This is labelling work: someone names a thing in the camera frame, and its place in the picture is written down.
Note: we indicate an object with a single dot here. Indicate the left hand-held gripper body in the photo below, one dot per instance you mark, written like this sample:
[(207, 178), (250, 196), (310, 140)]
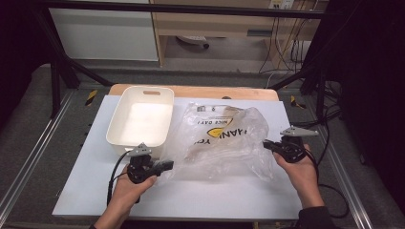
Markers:
[(140, 168)]

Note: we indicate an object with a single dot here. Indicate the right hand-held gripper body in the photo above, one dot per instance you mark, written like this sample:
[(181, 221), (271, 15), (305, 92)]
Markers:
[(293, 149)]

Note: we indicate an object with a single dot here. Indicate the white plastic bin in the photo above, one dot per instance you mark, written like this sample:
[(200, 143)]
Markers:
[(140, 127)]

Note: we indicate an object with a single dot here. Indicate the clear printed plastic bag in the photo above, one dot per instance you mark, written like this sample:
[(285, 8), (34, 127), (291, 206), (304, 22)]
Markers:
[(223, 159)]

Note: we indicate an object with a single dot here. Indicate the person's left hand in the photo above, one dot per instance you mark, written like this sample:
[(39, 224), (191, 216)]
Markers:
[(130, 194)]

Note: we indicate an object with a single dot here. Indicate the person's right hand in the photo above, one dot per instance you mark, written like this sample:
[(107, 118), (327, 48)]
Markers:
[(301, 178)]

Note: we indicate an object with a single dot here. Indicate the white table board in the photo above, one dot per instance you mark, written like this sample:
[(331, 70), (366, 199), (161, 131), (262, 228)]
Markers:
[(191, 197)]

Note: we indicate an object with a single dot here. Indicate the yellow black floor tape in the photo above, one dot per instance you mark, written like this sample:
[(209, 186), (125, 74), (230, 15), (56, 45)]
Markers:
[(91, 97), (296, 101)]

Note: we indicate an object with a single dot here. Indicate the office chair base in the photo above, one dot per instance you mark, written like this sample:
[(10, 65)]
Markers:
[(194, 39)]

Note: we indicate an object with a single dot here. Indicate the wooden desk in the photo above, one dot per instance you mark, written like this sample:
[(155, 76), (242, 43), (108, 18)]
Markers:
[(223, 22)]

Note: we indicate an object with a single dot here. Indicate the white power strip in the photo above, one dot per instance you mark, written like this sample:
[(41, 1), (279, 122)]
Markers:
[(281, 4)]

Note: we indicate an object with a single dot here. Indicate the white cabinet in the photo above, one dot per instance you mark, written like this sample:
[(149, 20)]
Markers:
[(105, 31)]

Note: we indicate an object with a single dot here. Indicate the aluminium rail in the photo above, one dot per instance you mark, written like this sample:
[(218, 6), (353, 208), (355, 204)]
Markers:
[(344, 178), (31, 152)]

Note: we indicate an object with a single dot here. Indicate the black frame leg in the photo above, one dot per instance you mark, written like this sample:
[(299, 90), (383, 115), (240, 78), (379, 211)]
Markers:
[(315, 73), (59, 63)]

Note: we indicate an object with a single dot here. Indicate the black frame crossbar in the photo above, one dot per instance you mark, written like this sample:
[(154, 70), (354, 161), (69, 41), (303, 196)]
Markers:
[(191, 9)]

